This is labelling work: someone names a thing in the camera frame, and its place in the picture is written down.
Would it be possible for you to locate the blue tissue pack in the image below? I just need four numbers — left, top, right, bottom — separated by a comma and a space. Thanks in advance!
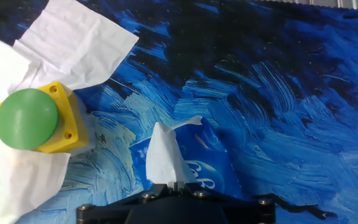
129, 115, 245, 200

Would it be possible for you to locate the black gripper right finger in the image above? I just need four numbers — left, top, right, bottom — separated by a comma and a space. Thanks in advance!
177, 182, 276, 224

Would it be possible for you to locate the green button yellow box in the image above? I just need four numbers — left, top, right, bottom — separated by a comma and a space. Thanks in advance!
0, 81, 90, 154

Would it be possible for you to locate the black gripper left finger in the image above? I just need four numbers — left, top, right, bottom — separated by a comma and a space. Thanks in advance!
76, 182, 177, 224

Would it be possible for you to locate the painted blue yellow cloth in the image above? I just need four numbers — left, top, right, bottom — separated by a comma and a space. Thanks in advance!
0, 0, 358, 224

